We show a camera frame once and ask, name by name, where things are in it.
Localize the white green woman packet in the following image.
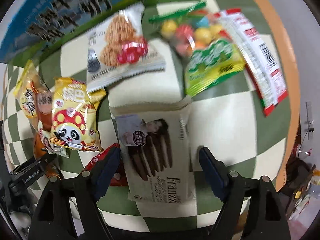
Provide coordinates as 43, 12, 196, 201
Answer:
38, 129, 69, 159

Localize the red chocolate snack packet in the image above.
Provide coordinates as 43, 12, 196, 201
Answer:
83, 143, 128, 187

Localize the yellow panda snack bag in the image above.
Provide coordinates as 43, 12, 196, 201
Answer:
50, 77, 106, 152

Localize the yellow orange snack packet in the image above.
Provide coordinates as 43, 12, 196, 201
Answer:
14, 60, 53, 132

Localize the white Franzzi chocolate biscuit pack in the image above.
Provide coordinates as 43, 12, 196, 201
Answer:
110, 96, 192, 204

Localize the red white long packet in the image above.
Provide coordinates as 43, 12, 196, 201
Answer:
214, 8, 288, 116

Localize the white oat cookie packet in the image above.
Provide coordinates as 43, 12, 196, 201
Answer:
86, 2, 165, 92

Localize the colourful candy ball bag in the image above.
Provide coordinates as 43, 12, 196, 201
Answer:
149, 2, 227, 57

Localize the green yellow gummy bag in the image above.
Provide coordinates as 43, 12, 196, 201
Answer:
184, 38, 246, 97

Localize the orange mattress edge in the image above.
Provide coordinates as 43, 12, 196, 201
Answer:
254, 0, 300, 190

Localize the green white checkered blanket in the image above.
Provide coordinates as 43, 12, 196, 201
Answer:
98, 0, 291, 232

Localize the cardboard box with print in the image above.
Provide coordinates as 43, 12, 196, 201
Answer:
1, 0, 190, 66

